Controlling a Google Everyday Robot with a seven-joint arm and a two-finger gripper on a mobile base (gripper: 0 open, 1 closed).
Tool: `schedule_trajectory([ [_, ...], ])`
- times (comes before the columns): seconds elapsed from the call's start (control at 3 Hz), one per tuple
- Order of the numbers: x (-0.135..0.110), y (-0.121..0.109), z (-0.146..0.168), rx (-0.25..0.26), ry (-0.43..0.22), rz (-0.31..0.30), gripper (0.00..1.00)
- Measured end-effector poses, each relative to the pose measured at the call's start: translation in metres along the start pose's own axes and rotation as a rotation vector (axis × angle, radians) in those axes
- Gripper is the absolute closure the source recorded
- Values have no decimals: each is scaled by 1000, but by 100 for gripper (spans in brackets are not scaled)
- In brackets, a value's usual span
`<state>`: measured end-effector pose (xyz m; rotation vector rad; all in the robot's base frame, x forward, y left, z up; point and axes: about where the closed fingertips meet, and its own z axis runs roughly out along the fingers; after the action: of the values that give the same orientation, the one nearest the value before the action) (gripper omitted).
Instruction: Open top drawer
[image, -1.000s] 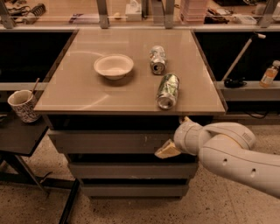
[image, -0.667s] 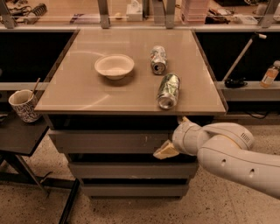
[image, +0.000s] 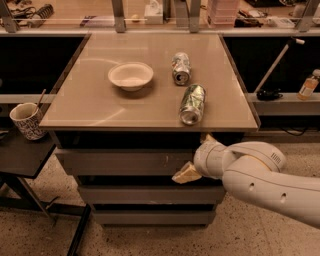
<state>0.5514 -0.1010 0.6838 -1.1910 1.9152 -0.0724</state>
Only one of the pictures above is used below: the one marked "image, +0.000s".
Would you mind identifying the black coiled spring holder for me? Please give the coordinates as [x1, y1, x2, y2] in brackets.
[27, 4, 54, 28]

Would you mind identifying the grey drawer cabinet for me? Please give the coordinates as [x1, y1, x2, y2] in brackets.
[41, 33, 259, 213]

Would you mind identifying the orange liquid bottle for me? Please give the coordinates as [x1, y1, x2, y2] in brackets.
[297, 69, 320, 100]

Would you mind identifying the grey drawer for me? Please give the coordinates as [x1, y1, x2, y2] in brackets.
[78, 186, 225, 205]
[92, 211, 215, 225]
[55, 149, 194, 176]

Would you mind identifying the grey middle drawer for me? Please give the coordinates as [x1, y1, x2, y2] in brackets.
[78, 186, 225, 205]

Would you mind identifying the pink plastic container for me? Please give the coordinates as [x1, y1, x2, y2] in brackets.
[206, 0, 240, 27]

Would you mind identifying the white paper bowl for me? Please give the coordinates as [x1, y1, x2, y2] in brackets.
[108, 62, 154, 91]

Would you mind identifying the black cable bundle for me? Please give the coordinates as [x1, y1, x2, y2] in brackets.
[256, 88, 284, 102]

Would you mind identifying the grey bottom drawer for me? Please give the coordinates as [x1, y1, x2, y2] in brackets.
[92, 211, 215, 225]

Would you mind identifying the brown stirring stick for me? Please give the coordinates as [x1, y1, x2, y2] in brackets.
[33, 88, 46, 113]

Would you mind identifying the white rod with black tip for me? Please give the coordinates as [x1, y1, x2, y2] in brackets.
[254, 37, 305, 93]

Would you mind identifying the white tissue box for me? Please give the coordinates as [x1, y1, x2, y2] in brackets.
[144, 0, 163, 25]

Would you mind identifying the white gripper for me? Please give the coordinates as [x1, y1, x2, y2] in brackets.
[172, 133, 234, 184]

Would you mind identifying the grey top drawer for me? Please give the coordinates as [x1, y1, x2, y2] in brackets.
[55, 149, 194, 176]

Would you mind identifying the dark side table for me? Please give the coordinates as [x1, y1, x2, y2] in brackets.
[0, 128, 91, 256]

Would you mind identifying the crushed green soda can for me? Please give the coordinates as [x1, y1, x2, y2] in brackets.
[179, 84, 206, 125]

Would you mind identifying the crushed silver soda can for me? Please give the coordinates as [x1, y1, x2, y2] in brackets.
[171, 52, 191, 85]

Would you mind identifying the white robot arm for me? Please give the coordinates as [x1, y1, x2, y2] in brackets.
[172, 134, 320, 228]

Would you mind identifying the patterned white mug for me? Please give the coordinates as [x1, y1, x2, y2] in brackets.
[9, 103, 47, 141]

